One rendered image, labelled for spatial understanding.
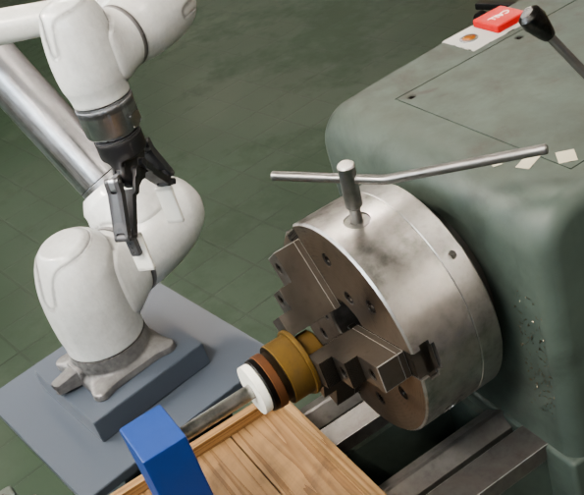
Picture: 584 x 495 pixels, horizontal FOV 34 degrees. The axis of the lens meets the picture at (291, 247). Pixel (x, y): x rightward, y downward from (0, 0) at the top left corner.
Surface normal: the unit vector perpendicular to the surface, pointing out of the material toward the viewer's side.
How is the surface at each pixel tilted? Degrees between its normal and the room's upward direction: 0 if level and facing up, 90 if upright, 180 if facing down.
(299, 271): 51
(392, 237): 25
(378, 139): 42
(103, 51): 87
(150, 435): 0
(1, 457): 0
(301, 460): 0
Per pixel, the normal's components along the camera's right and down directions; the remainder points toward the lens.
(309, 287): 0.22, -0.22
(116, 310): 0.78, 0.16
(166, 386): 0.62, 0.28
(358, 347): -0.34, -0.85
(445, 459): 0.01, -0.52
